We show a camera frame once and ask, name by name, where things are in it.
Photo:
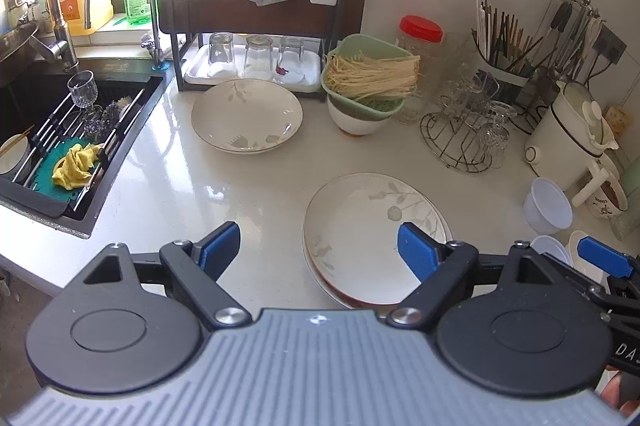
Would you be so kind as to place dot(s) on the clear glass cup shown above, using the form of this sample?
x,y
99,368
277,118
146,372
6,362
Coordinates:
x,y
462,93
500,130

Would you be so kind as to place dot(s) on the floral print bowl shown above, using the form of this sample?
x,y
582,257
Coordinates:
x,y
607,201

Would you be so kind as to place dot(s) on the glass jar with red lid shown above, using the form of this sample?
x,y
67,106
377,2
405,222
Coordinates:
x,y
420,30

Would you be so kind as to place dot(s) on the arched steel faucet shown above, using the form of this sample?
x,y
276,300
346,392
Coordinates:
x,y
152,5

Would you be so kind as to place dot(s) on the white drain tray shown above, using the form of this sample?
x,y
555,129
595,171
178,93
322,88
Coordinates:
x,y
197,73

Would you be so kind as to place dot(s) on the black kitchen sink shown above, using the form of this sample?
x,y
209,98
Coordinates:
x,y
145,100

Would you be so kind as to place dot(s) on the dark dish rack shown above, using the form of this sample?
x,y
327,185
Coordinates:
x,y
350,5

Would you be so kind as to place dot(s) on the row of hanging utensils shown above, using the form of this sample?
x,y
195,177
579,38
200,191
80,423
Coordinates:
x,y
575,25

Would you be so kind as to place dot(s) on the white electric kettle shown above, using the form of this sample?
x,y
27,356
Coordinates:
x,y
555,130

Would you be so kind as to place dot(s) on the upturned drinking glass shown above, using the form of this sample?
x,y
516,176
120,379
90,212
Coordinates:
x,y
258,58
221,55
290,60

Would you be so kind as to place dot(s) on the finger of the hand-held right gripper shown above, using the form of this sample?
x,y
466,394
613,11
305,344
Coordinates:
x,y
602,256

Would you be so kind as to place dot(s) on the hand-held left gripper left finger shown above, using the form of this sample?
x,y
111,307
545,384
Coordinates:
x,y
222,248

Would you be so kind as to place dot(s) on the brown paper packet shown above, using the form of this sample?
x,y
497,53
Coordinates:
x,y
615,118

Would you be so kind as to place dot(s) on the steel wool scrubber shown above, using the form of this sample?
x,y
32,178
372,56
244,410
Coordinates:
x,y
107,118

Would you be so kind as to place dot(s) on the white bowl with chopsticks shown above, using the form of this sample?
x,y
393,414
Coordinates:
x,y
12,155

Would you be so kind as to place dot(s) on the white ceramic bowl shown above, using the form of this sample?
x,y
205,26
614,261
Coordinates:
x,y
550,248
582,262

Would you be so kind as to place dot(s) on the textured glass pitcher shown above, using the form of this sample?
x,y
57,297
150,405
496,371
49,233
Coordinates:
x,y
631,201

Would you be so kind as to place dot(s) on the white green chopstick holder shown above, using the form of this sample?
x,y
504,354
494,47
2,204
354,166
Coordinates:
x,y
500,78

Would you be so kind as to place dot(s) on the leaf print deep plate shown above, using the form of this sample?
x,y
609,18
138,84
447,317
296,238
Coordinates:
x,y
247,115

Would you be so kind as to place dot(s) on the steel pot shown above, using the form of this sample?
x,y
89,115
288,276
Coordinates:
x,y
15,43

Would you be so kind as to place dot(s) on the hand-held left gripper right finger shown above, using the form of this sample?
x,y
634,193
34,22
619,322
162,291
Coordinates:
x,y
417,253

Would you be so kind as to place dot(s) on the roll-up sink rack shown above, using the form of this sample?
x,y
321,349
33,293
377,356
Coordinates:
x,y
50,125

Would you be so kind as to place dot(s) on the tall steel faucet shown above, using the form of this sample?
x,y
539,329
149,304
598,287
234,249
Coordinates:
x,y
60,30

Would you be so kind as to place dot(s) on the stemmed wine glass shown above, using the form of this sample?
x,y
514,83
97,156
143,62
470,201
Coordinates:
x,y
82,88

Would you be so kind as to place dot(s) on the green sink mat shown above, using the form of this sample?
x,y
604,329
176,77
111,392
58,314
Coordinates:
x,y
45,168

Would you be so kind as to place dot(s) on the dark wall socket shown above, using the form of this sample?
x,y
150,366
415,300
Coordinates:
x,y
612,45

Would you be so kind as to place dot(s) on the dried noodles bundle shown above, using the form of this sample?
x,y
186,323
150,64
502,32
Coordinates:
x,y
372,78

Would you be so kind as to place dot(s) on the brown rimmed plate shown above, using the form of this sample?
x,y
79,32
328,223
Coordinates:
x,y
320,276

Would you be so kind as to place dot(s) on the yellow cloth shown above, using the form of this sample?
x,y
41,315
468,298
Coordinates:
x,y
75,165

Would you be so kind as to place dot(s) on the leaf print white plate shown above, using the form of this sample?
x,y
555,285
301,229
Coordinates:
x,y
360,216

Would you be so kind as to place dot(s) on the white bowl with brown foot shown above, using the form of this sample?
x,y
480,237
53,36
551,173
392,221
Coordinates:
x,y
355,124

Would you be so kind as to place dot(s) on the white plastic cup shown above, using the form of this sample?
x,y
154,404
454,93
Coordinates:
x,y
545,206

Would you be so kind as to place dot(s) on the green colander basket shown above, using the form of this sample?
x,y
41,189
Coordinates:
x,y
360,43

